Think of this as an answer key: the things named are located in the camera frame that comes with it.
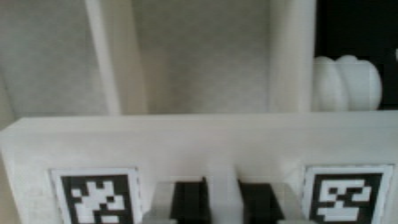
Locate white cabinet door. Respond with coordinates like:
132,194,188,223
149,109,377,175
0,111,398,224
313,55,382,112

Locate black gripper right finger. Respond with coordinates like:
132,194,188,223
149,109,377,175
238,182,284,224

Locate white cabinet body box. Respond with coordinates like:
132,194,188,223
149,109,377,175
0,0,316,129

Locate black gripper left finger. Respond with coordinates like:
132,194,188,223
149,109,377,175
171,179,212,224

